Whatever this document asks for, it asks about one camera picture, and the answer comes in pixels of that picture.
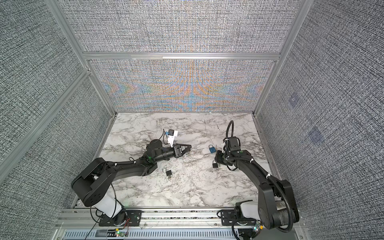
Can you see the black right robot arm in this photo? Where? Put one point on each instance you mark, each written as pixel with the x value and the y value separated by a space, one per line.
pixel 276 207

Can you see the green circuit board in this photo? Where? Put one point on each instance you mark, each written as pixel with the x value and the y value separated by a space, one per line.
pixel 121 233
pixel 256 230

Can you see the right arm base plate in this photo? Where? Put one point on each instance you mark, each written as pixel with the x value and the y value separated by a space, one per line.
pixel 228 217

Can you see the aluminium front rail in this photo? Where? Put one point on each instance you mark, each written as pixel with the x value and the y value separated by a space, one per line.
pixel 166 223

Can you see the green circuit board right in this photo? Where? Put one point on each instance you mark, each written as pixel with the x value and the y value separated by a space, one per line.
pixel 256 230

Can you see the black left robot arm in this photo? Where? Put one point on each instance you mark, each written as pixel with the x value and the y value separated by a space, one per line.
pixel 92 184

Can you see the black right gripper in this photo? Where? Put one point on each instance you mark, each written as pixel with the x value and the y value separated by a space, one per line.
pixel 218 155

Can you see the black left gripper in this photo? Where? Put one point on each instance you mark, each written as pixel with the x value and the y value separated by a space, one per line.
pixel 177 152

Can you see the black padlock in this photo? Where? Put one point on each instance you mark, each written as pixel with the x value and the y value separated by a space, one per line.
pixel 215 164
pixel 168 173

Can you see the blue padlock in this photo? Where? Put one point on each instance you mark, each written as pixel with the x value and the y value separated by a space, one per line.
pixel 212 149

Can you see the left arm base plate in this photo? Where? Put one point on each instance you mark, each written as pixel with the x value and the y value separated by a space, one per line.
pixel 132 218

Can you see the green circuit board left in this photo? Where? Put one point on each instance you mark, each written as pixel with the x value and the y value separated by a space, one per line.
pixel 121 233

